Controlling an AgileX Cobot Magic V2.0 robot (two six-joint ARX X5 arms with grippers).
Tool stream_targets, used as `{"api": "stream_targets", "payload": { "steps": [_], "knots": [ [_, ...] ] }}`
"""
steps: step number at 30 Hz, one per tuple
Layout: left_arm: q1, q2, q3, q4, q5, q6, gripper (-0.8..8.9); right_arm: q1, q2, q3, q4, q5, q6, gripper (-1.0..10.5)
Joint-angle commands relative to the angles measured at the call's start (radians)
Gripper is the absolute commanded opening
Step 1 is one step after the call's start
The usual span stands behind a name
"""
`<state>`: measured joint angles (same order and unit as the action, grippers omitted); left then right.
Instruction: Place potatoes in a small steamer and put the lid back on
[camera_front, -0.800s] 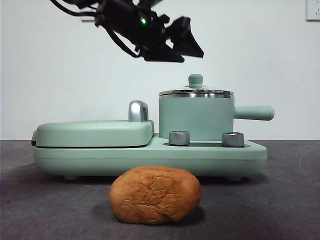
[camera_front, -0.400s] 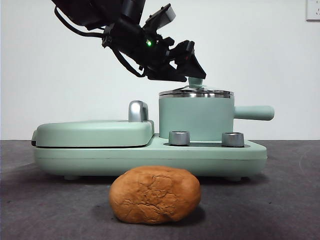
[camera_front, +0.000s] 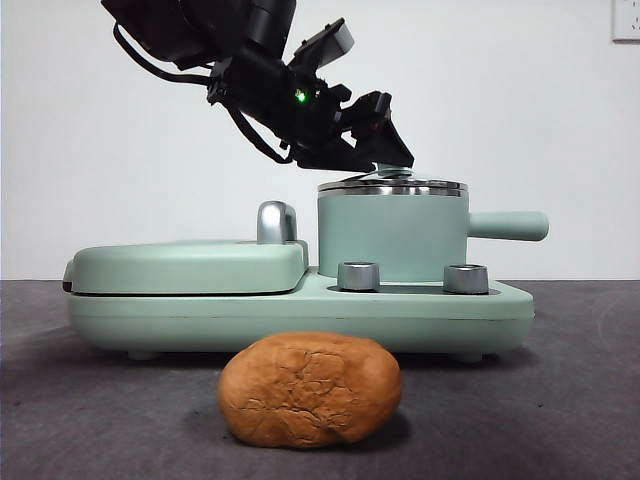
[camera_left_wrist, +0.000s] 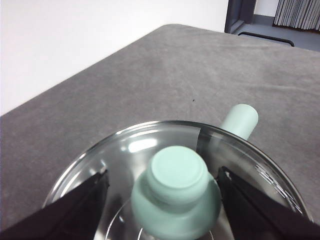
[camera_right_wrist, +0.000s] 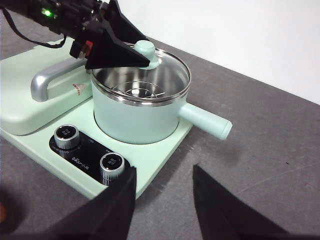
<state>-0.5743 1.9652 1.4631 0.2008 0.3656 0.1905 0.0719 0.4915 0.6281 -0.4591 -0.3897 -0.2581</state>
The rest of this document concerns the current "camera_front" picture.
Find glass pot lid green knob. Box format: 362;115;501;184
317;162;470;200

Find brown potato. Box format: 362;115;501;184
218;329;404;449

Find silver control knob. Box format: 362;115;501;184
337;260;382;292
442;263;490;295

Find mint green breakfast maker base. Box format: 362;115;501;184
66;267;536;363

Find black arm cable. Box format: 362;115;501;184
112;21;217;85
225;103;295;165

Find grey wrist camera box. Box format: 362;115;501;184
292;17;357;69

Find mint green pot with handle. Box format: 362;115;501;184
316;192;551;282

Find chrome griddle lid handle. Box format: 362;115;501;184
256;200;301;246

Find white wall socket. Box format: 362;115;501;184
611;0;640;43

